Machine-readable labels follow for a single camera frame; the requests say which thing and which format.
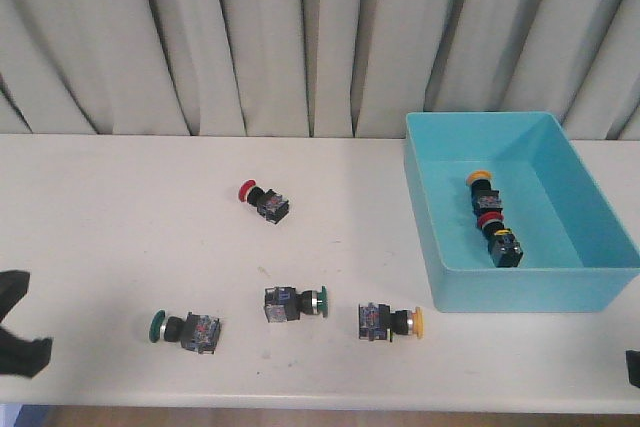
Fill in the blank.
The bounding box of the red push button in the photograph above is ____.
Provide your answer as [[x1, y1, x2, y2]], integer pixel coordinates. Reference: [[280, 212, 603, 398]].
[[477, 211, 524, 268], [238, 179, 290, 224]]

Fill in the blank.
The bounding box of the yellow push button lying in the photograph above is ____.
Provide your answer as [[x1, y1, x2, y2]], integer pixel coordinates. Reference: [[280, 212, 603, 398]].
[[358, 302, 425, 342]]

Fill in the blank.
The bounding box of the green push button centre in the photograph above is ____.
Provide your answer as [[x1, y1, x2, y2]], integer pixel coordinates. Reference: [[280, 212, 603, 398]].
[[263, 286, 329, 323]]

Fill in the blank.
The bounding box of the yellow push button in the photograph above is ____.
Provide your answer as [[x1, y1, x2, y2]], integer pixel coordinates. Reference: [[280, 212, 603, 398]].
[[466, 170, 502, 217], [358, 302, 425, 342]]

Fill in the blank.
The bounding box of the red push button lying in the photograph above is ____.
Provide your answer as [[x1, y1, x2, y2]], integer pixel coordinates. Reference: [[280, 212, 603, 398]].
[[238, 179, 290, 224]]

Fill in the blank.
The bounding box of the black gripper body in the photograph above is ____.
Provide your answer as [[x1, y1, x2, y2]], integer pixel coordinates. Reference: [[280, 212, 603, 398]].
[[625, 350, 640, 388]]

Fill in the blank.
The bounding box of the green push button left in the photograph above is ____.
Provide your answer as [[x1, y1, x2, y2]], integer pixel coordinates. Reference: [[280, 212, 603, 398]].
[[148, 310, 222, 354]]

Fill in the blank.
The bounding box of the blue plastic box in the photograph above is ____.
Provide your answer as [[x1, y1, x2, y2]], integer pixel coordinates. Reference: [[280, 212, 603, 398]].
[[404, 112, 639, 313]]

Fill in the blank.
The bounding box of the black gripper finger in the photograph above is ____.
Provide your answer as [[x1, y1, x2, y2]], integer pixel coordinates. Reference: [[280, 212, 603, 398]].
[[1, 328, 53, 378], [0, 270, 30, 321]]

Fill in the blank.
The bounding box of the grey pleated curtain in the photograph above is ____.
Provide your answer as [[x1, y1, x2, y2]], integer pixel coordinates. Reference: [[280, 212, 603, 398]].
[[1, 0, 639, 140]]

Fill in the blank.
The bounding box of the green push button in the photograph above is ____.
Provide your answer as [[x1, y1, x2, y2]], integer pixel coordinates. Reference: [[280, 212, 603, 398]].
[[263, 286, 329, 323], [148, 310, 222, 354]]

